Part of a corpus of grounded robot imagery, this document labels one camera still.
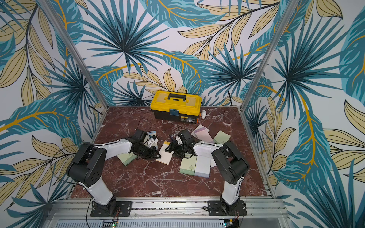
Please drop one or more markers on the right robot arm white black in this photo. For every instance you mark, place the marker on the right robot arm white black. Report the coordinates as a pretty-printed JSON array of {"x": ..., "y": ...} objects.
[{"x": 230, "y": 163}]

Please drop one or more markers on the yellow topped cream memo pad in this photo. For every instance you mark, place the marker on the yellow topped cream memo pad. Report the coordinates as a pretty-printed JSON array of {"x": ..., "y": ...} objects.
[{"x": 165, "y": 156}]

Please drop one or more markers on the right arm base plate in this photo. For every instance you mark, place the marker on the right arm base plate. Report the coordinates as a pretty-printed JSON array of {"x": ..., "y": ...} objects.
[{"x": 221, "y": 208}]

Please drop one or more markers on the grey white memo pad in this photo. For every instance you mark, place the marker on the grey white memo pad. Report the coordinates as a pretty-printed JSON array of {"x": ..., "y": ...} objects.
[{"x": 202, "y": 168}]

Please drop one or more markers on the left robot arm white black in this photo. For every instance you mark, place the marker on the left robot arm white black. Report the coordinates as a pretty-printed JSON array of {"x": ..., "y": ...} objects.
[{"x": 87, "y": 166}]

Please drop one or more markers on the pink memo pad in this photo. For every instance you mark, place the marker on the pink memo pad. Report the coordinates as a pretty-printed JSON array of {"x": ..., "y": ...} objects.
[{"x": 204, "y": 136}]

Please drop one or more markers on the yellow black toolbox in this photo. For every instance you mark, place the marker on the yellow black toolbox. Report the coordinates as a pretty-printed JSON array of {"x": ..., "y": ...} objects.
[{"x": 179, "y": 107}]

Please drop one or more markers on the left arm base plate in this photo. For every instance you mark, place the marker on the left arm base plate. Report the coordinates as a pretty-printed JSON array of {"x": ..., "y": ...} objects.
[{"x": 115, "y": 208}]

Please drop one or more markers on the small green memo pad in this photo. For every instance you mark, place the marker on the small green memo pad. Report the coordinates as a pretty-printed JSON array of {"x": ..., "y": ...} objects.
[{"x": 126, "y": 158}]

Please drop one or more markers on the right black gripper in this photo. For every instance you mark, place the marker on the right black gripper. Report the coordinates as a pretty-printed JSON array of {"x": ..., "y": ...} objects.
[{"x": 177, "y": 147}]

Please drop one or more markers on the torn white grid page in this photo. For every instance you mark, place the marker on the torn white grid page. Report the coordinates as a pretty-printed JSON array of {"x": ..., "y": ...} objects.
[{"x": 213, "y": 163}]

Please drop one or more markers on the aluminium front rail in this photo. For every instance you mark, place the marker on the aluminium front rail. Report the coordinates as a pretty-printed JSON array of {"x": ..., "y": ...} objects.
[{"x": 171, "y": 212}]

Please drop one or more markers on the large green memo pad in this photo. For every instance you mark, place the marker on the large green memo pad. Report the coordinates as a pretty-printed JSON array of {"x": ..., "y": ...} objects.
[{"x": 188, "y": 166}]

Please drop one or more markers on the small white bottle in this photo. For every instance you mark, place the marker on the small white bottle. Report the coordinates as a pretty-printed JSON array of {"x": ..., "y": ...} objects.
[{"x": 203, "y": 114}]

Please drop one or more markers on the blue topped cream memo pad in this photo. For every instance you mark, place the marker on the blue topped cream memo pad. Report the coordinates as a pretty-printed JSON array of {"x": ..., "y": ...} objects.
[{"x": 151, "y": 133}]

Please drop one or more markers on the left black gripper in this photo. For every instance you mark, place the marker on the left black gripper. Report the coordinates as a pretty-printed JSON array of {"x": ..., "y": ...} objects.
[{"x": 151, "y": 155}]

